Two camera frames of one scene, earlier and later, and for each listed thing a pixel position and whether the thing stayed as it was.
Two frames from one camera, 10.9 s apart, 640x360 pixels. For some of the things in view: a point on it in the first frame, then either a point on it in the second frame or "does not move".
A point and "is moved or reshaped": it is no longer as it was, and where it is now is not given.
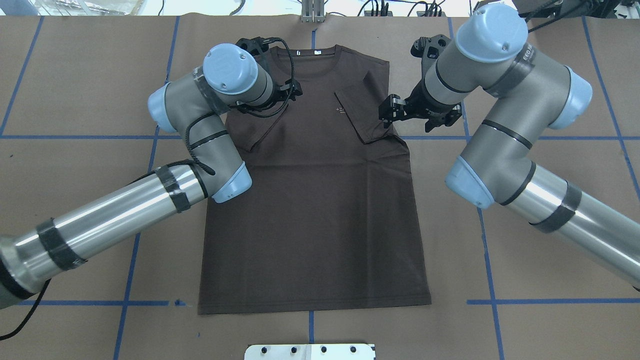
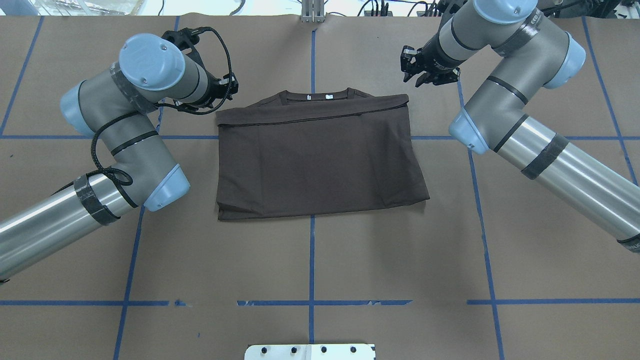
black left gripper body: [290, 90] to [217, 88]
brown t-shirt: [329, 219] is moved or reshaped
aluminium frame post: [313, 11] does not move
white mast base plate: [310, 351] does not move
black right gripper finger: [392, 109] to [410, 58]
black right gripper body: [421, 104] to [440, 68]
